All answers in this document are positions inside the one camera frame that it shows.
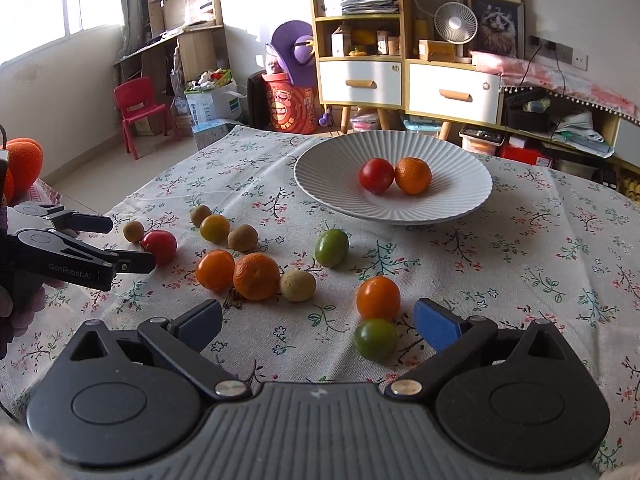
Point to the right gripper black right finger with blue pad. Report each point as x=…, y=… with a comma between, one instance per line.
x=458, y=344

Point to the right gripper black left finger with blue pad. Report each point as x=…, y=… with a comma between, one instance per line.
x=177, y=345

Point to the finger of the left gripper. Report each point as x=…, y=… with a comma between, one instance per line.
x=64, y=258
x=31, y=215

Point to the small brown kiwi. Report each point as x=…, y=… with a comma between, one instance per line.
x=133, y=231

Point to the small green tomato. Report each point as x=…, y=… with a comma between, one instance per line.
x=375, y=339

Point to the smooth orange tomato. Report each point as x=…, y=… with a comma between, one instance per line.
x=215, y=270
x=378, y=298

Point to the red tomato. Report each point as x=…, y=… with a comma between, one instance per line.
x=376, y=175
x=161, y=244

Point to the yellow orange cherry tomato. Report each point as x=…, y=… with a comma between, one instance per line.
x=215, y=228

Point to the brown kiwi back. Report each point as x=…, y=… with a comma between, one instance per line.
x=199, y=214

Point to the pale tan kiwi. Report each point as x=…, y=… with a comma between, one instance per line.
x=297, y=285

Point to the oval green tomato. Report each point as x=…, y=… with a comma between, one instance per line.
x=331, y=248

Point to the large textured mandarin orange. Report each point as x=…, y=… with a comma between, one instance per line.
x=412, y=175

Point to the orange plush pumpkin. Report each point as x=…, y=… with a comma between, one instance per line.
x=25, y=164

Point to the floral tablecloth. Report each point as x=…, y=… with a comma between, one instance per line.
x=544, y=245

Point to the red plastic child chair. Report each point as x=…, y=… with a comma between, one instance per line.
x=135, y=100

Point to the white cardboard box with toys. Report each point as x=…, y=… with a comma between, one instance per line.
x=213, y=96

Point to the red storage box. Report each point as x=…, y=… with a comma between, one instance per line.
x=527, y=155

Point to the white ribbed plate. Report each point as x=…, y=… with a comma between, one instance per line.
x=328, y=173

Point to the wooden desk with shelves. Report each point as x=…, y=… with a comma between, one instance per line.
x=172, y=42

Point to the black speaker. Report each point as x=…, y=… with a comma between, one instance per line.
x=257, y=101

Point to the low tv console shelf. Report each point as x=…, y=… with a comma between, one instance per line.
x=583, y=138

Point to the red printed bucket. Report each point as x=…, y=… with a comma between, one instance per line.
x=292, y=109

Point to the purple plush toy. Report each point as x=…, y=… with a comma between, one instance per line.
x=293, y=42

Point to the white desk fan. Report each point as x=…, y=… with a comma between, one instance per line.
x=457, y=24

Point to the framed cat picture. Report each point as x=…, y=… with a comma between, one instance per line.
x=501, y=27

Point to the white drawer cabinet with shelves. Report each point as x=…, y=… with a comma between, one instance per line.
x=449, y=92

